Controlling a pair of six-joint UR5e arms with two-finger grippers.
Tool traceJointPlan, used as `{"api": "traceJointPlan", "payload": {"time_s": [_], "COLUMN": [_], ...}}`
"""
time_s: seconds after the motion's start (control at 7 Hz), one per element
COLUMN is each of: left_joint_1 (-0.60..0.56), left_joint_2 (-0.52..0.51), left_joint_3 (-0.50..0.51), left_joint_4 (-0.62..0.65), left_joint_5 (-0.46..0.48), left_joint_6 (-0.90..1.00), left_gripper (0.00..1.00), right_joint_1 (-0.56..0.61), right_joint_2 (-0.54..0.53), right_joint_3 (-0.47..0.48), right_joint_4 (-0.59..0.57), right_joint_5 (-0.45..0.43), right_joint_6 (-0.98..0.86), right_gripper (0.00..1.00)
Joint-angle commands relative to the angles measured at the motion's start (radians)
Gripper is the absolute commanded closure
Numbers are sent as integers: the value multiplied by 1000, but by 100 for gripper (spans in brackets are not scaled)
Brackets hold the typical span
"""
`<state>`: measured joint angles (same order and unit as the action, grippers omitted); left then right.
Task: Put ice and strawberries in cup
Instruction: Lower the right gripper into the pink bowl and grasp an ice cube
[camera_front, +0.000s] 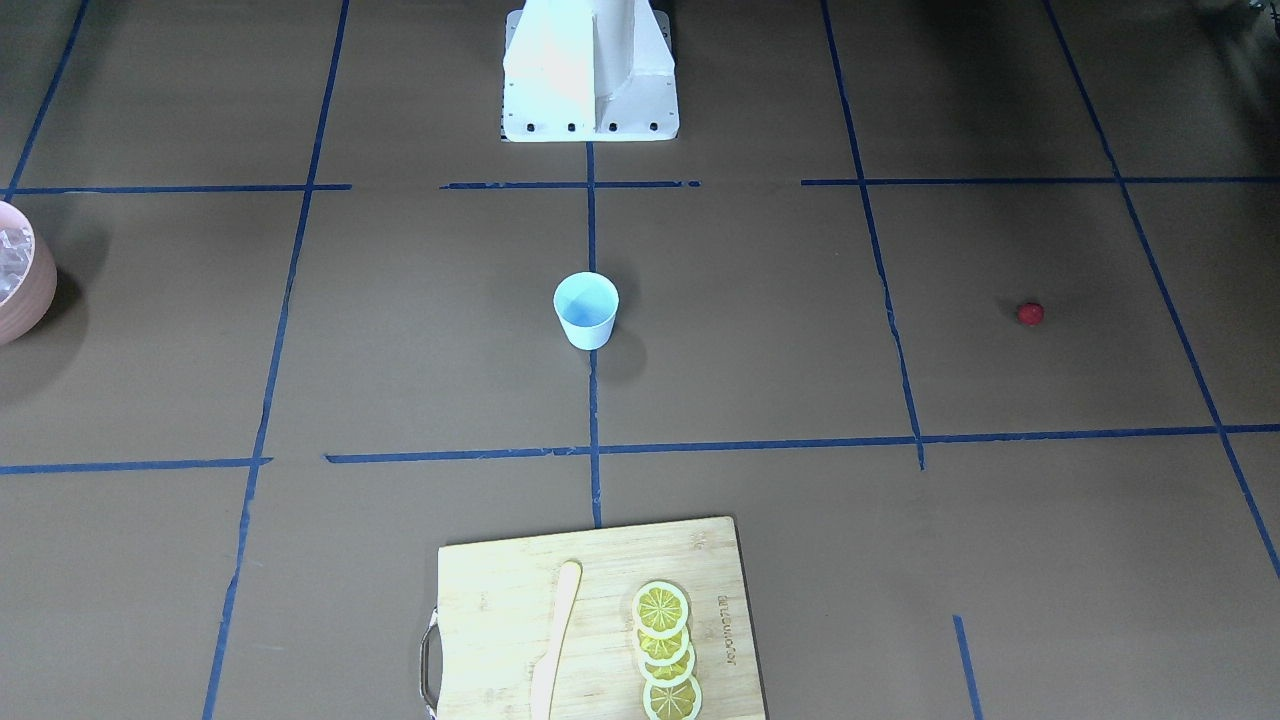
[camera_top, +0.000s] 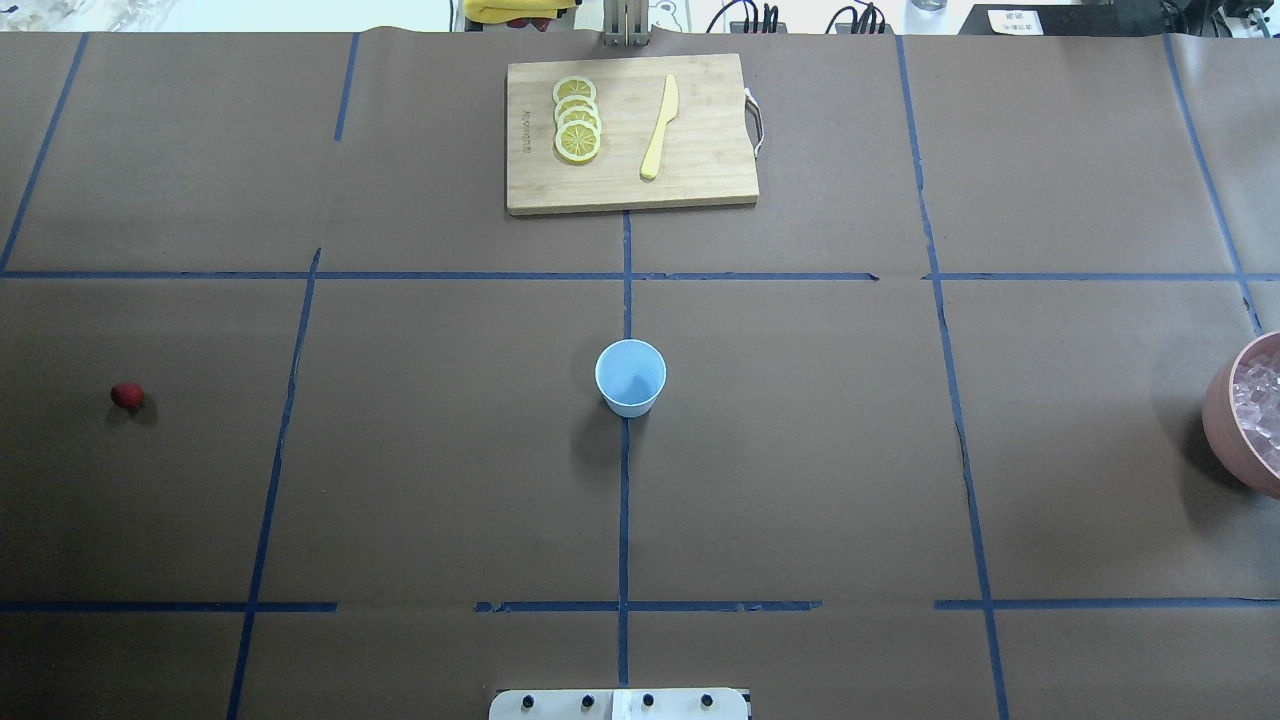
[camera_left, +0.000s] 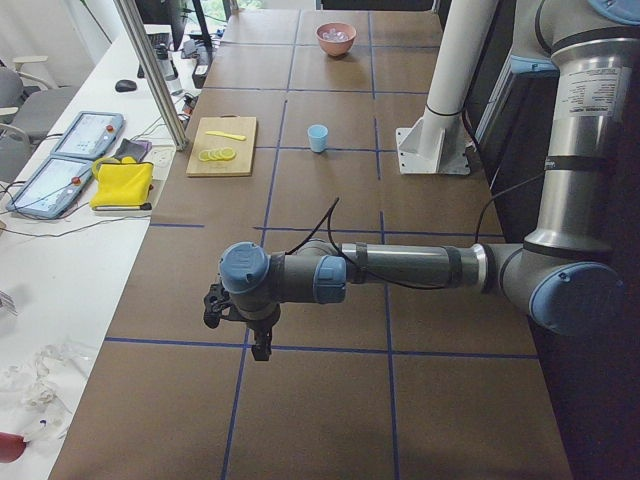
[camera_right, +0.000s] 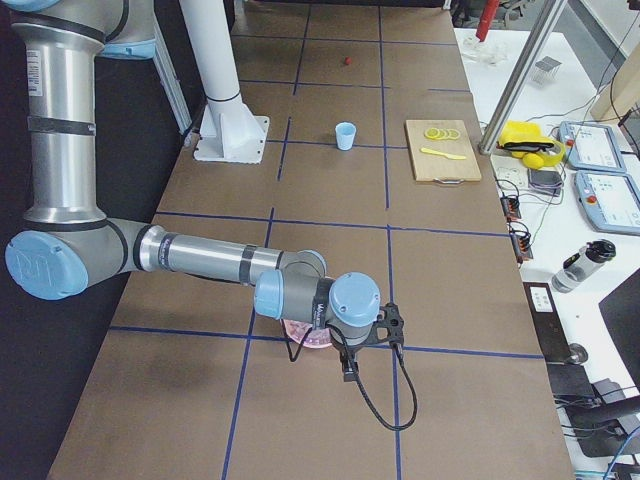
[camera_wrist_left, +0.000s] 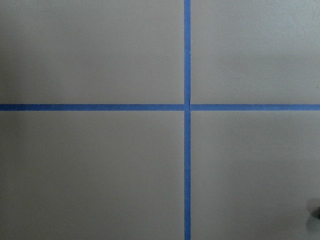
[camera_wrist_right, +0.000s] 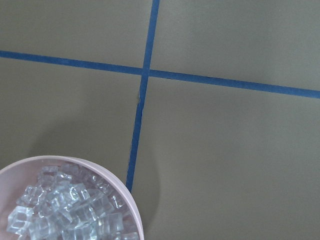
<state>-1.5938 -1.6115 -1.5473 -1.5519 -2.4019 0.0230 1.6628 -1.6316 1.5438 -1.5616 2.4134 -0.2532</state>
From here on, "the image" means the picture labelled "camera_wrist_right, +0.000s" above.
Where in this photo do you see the pink bowl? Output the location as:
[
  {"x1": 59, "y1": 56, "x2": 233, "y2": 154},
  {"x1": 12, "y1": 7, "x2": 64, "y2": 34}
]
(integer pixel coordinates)
[{"x1": 0, "y1": 155, "x2": 145, "y2": 240}]

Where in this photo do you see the clear ice cubes pile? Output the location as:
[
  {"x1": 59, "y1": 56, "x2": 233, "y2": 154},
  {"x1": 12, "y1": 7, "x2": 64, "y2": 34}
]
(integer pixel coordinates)
[{"x1": 6, "y1": 163, "x2": 141, "y2": 240}]

